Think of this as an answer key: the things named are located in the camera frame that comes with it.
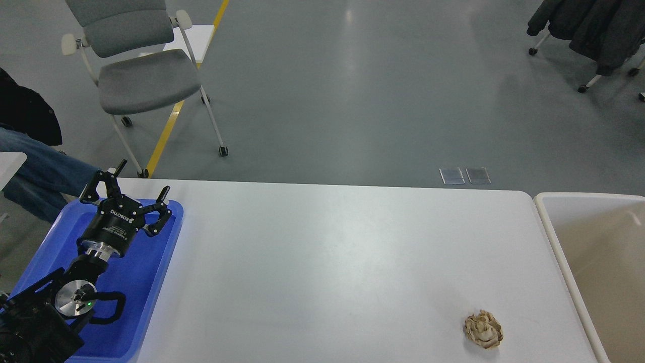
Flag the beige plastic bin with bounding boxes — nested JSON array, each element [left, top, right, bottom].
[[534, 193, 644, 362]]

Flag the left floor socket plate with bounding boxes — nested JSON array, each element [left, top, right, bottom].
[[439, 167, 466, 185]]

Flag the grey office chair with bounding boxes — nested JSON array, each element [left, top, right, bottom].
[[61, 1, 229, 178]]

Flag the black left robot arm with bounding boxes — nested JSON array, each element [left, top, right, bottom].
[[2, 162, 183, 362]]

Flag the white side table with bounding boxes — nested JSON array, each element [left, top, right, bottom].
[[1, 152, 26, 190]]

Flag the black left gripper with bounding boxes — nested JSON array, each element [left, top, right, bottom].
[[77, 159, 173, 258]]

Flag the dark jackets on chair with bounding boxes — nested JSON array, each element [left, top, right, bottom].
[[526, 1, 644, 93]]

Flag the white board behind chair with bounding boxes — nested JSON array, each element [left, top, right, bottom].
[[138, 24, 215, 65]]

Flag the floor socket plate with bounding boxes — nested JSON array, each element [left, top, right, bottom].
[[466, 167, 491, 185], [439, 167, 466, 185]]

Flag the crumpled brown paper ball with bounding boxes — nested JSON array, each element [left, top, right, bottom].
[[464, 310, 504, 349]]

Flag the blue plastic tray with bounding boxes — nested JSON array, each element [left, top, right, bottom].
[[11, 200, 184, 362]]

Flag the right floor socket plate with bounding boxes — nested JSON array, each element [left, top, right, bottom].
[[466, 167, 491, 185]]

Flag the seated person in jeans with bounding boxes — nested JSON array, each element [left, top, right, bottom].
[[1, 69, 99, 224]]

